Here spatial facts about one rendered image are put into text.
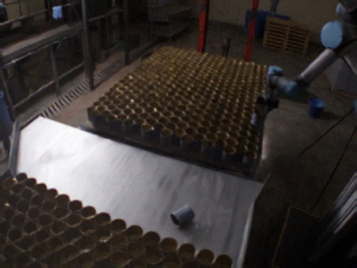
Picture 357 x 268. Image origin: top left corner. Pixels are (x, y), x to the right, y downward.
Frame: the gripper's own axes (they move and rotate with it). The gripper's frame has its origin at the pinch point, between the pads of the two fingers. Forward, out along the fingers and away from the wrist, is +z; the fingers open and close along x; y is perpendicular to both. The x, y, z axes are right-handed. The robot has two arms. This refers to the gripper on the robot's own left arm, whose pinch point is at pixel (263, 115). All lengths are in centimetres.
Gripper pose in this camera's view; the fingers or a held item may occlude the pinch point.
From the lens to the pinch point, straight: 150.9
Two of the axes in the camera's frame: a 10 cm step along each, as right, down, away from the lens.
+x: -9.3, -2.4, 2.7
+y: 3.6, -5.7, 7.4
